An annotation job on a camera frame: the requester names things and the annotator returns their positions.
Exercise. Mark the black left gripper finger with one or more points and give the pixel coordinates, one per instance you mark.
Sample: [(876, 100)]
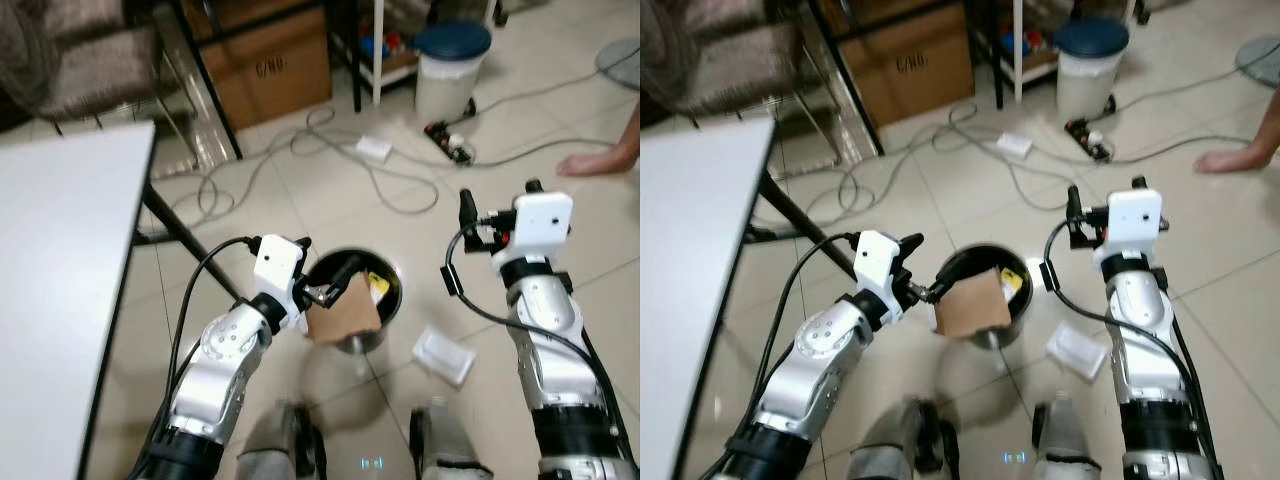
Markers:
[(945, 285), (345, 275)]

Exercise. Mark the brown cardboard piece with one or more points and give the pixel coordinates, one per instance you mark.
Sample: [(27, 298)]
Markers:
[(975, 305), (345, 315)]

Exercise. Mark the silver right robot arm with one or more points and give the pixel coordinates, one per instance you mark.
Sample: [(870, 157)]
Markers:
[(1135, 310), (545, 320)]

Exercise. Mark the black round rubbish bin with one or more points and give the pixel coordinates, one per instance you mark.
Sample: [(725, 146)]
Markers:
[(393, 305), (975, 257)]

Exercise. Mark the white bin with blue lid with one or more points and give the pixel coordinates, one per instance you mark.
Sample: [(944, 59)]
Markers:
[(1085, 85), (445, 90)]

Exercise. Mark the yellow white packet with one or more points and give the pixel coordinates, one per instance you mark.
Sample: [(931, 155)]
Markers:
[(1012, 282), (378, 288)]

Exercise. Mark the black power strip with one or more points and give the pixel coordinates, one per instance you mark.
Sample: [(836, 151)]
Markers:
[(445, 138), (1085, 135)]

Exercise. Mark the person's bare foot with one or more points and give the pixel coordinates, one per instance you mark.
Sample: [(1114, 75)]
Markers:
[(600, 160), (1240, 155)]

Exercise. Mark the white power adapter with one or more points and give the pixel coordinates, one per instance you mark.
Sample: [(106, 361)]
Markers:
[(1014, 145), (374, 148)]

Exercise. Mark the black table leg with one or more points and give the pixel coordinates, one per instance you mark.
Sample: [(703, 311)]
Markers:
[(190, 240), (800, 215)]

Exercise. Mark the grey robot left leg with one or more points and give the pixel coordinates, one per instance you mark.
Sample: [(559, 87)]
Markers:
[(900, 440), (275, 440)]

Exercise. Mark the grey robot leg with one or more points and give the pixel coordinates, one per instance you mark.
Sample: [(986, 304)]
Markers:
[(1068, 440), (900, 440), (275, 440), (450, 440)]

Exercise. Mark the grey round fan base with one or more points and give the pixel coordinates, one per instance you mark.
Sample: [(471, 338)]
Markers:
[(1260, 60), (622, 58)]

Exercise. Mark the grey robot right leg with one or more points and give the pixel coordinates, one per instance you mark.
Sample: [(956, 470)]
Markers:
[(450, 440), (1068, 440)]

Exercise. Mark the white table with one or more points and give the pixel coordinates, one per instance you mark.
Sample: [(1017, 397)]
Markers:
[(60, 300), (700, 300)]

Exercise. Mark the brown cardboard box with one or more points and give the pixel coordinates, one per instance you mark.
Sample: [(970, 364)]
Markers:
[(905, 70), (270, 70)]

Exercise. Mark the brown upholstered chair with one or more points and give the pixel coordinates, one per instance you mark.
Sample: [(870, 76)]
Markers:
[(740, 60), (100, 60)]

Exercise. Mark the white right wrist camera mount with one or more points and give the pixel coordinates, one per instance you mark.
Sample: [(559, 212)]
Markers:
[(1135, 220), (542, 222)]

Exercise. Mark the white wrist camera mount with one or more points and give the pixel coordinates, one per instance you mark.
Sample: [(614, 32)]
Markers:
[(542, 222), (877, 258), (277, 262), (1135, 220)]

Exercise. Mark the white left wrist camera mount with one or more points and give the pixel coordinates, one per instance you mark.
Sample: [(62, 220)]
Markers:
[(877, 258), (277, 262)]

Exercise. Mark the white rack post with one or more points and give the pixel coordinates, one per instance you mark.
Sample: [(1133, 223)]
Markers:
[(379, 50), (1018, 50)]

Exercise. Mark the black metal rack frame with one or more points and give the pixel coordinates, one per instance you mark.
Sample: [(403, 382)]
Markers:
[(214, 100), (856, 100)]

